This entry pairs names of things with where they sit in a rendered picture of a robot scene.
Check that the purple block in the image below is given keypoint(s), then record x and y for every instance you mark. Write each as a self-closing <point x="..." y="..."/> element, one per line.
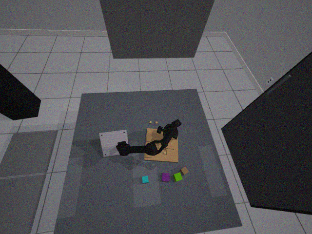
<point x="165" y="176"/>

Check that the teal block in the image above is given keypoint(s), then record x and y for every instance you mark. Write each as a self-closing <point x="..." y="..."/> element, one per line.
<point x="145" y="179"/>

